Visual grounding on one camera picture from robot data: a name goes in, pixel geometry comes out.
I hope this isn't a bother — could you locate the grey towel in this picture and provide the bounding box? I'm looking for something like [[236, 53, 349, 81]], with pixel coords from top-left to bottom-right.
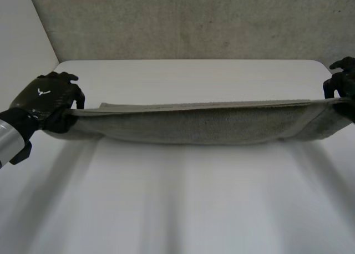
[[45, 98, 351, 146]]

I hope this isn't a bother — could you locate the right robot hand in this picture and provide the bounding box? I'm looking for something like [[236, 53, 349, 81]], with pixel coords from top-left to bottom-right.
[[323, 56, 355, 125]]

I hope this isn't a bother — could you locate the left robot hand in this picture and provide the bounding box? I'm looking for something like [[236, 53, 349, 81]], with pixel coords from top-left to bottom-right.
[[0, 71, 86, 135]]

